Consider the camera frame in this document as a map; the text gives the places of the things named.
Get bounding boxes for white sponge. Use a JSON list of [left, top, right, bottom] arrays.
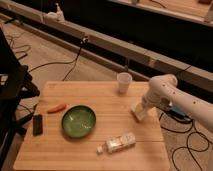
[[131, 103, 148, 121]]

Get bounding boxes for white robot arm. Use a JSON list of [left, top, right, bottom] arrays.
[[142, 74, 213, 133]]

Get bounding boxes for blue box on floor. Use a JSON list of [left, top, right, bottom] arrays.
[[169, 105, 186, 119]]

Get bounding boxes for translucent plastic cup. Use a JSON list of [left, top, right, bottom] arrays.
[[117, 72, 132, 93]]

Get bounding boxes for green bowl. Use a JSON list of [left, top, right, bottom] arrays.
[[61, 105, 96, 138]]

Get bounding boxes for orange carrot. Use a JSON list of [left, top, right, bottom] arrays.
[[47, 104, 67, 114]]

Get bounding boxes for black rectangular block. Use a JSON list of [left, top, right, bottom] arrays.
[[33, 115, 43, 136]]

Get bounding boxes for white object on ledge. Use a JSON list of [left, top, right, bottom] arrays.
[[46, 3, 65, 23]]

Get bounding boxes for black stand at left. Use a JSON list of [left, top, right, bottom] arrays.
[[0, 28, 40, 171]]

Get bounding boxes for black cables at right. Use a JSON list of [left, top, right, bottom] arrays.
[[158, 109, 213, 171]]

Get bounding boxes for black cable on floor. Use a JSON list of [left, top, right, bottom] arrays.
[[27, 36, 90, 82]]

